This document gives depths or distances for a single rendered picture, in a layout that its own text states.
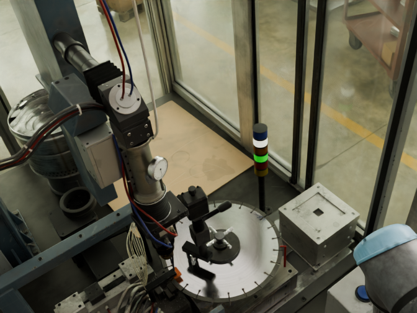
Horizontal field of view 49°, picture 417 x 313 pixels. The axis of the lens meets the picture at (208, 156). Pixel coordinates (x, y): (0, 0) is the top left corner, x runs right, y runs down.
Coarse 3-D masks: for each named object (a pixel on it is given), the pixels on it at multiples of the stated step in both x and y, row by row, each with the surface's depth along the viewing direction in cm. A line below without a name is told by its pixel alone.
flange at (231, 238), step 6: (210, 234) 135; (228, 234) 135; (234, 234) 135; (228, 240) 133; (234, 240) 133; (210, 246) 132; (216, 246) 130; (222, 246) 130; (234, 246) 132; (216, 252) 130; (222, 252) 130; (228, 252) 130; (234, 252) 130; (216, 258) 129; (222, 258) 129; (228, 258) 129
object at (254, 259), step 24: (216, 216) 141; (240, 216) 140; (192, 240) 136; (240, 240) 134; (264, 240) 133; (168, 264) 131; (192, 264) 130; (216, 264) 129; (240, 264) 128; (264, 264) 127; (192, 288) 124; (216, 288) 123; (240, 288) 123
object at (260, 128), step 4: (256, 124) 139; (260, 124) 139; (264, 124) 138; (256, 128) 138; (260, 128) 137; (264, 128) 137; (256, 132) 136; (260, 132) 136; (264, 132) 136; (256, 136) 137; (260, 136) 137; (264, 136) 137
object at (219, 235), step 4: (212, 228) 132; (232, 228) 131; (216, 232) 131; (220, 232) 130; (224, 232) 130; (228, 232) 131; (216, 236) 129; (220, 236) 129; (224, 236) 129; (212, 240) 129; (216, 240) 129; (220, 240) 129; (224, 240) 128; (208, 244) 128; (212, 244) 129; (220, 244) 130; (228, 244) 127
